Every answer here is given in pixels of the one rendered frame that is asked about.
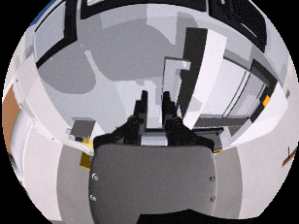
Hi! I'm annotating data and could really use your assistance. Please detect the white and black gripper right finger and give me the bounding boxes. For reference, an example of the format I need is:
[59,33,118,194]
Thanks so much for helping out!
[161,91,215,153]

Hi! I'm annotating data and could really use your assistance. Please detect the blue open-top bin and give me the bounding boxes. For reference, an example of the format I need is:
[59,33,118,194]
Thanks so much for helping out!
[28,0,56,27]

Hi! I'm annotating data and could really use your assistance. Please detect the yellow open-top box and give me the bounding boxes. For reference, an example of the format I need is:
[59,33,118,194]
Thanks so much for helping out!
[80,152,93,170]

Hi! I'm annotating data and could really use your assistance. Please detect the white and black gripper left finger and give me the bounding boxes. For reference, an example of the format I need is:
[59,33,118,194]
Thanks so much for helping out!
[93,90,149,152]

